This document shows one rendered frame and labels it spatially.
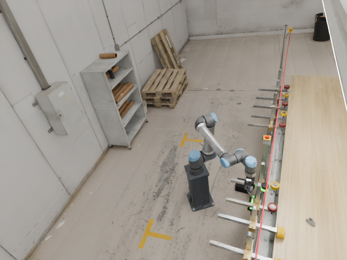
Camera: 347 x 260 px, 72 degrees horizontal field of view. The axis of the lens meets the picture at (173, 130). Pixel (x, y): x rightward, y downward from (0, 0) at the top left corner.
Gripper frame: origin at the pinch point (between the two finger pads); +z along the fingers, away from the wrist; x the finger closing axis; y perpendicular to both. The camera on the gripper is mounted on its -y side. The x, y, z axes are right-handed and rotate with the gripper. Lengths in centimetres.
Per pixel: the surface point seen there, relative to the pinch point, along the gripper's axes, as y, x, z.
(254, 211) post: -24.9, -7.6, -7.9
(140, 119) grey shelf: 192, 247, 88
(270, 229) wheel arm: -28.0, -21.0, 5.2
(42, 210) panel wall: -52, 256, 66
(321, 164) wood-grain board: 61, -61, 12
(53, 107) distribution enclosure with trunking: 25, 240, -49
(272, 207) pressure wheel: -3.5, -20.9, 11.1
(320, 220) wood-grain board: -5, -57, 11
